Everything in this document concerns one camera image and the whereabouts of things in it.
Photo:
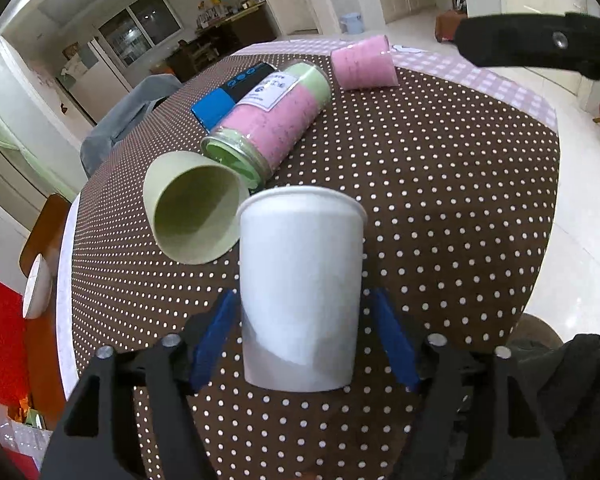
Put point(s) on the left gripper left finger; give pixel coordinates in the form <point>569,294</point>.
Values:
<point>98,435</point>

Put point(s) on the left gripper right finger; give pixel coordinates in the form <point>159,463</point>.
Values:
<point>477,417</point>

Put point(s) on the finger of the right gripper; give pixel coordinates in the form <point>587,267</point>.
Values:
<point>568,42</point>

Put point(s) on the white paper cup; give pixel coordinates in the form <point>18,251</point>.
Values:
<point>300,284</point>

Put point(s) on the pink cup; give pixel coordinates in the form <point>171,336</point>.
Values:
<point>366,64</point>

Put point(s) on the pale green cup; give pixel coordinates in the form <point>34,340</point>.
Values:
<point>191,204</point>

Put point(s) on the red felt bag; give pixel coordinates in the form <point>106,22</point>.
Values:
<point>14,376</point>

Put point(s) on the white ceramic bowl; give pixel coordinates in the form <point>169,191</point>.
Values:
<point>38,289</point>

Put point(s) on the brown polka dot tablecloth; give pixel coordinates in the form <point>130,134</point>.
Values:
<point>430,201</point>

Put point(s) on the blue trash bin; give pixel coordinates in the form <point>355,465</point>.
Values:
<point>352,23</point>

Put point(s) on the pink and green jar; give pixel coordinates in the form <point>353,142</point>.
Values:
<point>261,130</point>

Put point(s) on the blue and black box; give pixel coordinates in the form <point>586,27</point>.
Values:
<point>216,104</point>

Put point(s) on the grey covered chair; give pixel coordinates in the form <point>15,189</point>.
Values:
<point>124,117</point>

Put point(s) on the dark wooden desk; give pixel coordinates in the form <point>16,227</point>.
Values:
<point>238,31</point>

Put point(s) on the white refrigerator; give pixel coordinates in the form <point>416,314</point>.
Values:
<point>93,81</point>

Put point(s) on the wooden desk chair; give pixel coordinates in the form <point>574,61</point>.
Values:
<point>200,55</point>

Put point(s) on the small framed picture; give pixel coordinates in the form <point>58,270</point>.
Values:
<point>71,51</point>

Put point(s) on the window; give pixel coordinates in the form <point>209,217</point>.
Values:
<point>138,28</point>

